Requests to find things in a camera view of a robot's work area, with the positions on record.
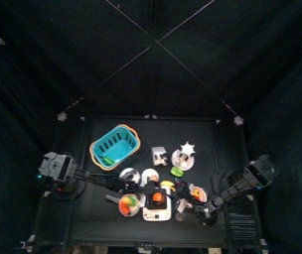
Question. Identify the grey toy spoon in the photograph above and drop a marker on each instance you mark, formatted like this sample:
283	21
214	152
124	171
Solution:
112	198

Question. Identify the small purple toy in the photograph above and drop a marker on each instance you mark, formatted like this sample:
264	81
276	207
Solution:
180	182

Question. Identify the teal basket orange rim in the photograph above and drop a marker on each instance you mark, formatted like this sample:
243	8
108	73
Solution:
113	149

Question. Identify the yellow orange toy food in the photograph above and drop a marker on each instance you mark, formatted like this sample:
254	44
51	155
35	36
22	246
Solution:
195	190

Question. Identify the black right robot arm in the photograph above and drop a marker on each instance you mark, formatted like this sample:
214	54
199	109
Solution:
255	173

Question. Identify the brown toy egg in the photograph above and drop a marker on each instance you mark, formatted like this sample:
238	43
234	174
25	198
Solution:
153	179

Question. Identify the green toy vegetable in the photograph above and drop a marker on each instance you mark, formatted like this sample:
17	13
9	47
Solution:
176	172

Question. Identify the white round bowl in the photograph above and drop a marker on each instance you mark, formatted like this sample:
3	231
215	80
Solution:
128	172

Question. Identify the yellow toy banana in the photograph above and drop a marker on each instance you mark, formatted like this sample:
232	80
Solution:
167	184

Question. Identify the red toy food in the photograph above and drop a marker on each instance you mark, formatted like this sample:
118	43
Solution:
197	198

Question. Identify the small green toy piece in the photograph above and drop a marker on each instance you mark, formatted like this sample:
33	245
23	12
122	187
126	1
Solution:
108	161

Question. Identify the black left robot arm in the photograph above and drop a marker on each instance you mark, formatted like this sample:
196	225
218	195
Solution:
58	167

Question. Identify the orange toy fruit ball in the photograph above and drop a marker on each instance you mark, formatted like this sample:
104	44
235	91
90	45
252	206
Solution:
157	197

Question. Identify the orange yellow toy fruit slice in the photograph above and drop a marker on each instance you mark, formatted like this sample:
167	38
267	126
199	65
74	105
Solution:
124	206

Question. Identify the small white saucer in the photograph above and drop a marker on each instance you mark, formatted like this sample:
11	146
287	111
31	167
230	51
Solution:
148	172

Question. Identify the green toy fruit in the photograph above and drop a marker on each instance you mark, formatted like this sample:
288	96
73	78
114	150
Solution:
132	201

